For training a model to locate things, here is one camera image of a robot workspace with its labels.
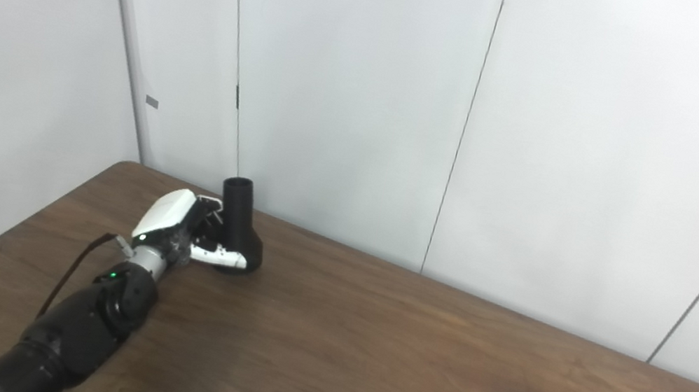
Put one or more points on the black and white left hand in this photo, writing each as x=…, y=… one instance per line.
x=165, y=215

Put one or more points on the black flared nozzle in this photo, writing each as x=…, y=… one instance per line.
x=239, y=227

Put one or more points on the small gray wall tag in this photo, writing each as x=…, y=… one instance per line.
x=151, y=101

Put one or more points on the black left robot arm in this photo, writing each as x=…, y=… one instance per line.
x=79, y=325

